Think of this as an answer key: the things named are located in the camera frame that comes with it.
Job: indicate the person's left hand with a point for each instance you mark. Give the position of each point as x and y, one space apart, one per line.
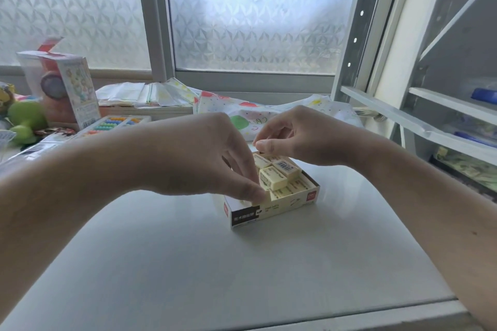
194 156

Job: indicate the person's right hand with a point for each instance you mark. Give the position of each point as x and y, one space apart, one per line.
322 140

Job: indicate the person's right thumb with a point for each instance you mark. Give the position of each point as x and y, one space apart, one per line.
273 147

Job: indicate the person's left thumb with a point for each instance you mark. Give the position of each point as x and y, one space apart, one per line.
244 189

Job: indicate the person's right forearm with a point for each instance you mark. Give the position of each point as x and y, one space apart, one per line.
435 206

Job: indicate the person's left forearm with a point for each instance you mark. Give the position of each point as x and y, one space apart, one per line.
70 195

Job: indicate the open cardboard eraser box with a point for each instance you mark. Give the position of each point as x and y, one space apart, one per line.
248 216

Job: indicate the pile of cream erasers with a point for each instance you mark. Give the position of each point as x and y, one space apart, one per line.
277 179

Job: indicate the white dotted plastic bag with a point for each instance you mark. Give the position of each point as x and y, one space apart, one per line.
240 115

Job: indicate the frosted patterned window pane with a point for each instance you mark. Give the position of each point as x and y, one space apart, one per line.
260 12
70 5

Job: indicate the stack of folded clear bags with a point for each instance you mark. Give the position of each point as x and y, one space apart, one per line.
143 94

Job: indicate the colourful bead abacus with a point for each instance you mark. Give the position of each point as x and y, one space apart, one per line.
112 125

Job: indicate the white metal shelf rack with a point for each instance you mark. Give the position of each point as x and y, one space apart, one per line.
419 71

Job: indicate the green printed packets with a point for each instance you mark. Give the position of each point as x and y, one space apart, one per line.
466 168

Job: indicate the red and black packet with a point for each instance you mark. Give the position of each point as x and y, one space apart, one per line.
54 132

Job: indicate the blue pen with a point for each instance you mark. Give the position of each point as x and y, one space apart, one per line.
475 138

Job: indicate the boxed pink doll toy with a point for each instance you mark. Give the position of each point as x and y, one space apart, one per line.
64 90

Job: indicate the blue object on shelf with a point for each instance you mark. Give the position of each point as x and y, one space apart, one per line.
485 96

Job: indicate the clear plastic package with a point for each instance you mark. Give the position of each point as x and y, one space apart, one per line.
27 150

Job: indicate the green plush toy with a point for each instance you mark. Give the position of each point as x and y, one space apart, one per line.
25 119

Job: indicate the yellow plush toy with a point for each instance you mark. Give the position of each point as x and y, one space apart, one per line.
5 98

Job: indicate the grey window frame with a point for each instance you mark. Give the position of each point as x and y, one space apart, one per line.
157 20

